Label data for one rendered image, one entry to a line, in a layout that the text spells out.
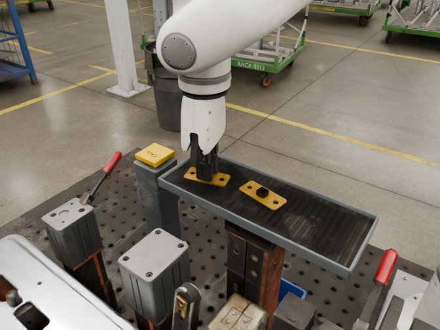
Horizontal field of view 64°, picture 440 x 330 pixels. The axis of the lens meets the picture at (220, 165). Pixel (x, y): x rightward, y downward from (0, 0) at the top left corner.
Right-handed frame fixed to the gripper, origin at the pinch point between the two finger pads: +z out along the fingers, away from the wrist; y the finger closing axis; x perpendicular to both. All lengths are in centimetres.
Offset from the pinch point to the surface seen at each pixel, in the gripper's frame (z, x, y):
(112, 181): 49, -59, -42
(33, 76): 109, -321, -248
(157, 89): 79, -129, -201
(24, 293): 18.4, -26.5, 24.8
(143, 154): 2.5, -15.8, -3.0
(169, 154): 2.6, -10.7, -5.0
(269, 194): 2.3, 12.4, 1.2
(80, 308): 18.5, -14.8, 23.7
